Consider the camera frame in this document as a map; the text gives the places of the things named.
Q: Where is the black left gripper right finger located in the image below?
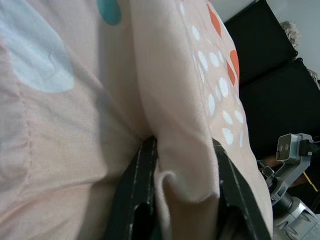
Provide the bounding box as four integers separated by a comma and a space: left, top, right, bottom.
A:
212, 138, 273, 240

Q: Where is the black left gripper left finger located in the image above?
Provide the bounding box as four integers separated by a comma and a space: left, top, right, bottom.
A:
102, 136, 159, 240

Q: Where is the pink orange-spotted pillow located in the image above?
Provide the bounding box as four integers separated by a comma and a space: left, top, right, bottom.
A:
0, 0, 274, 240

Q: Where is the black dresser cabinet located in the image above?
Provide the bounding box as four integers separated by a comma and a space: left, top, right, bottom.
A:
223, 0, 320, 208

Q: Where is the white crumpled cloth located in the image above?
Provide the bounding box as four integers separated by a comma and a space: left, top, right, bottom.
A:
279, 21, 302, 48

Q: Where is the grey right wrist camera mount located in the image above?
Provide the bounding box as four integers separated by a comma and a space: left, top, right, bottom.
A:
257, 133, 320, 203

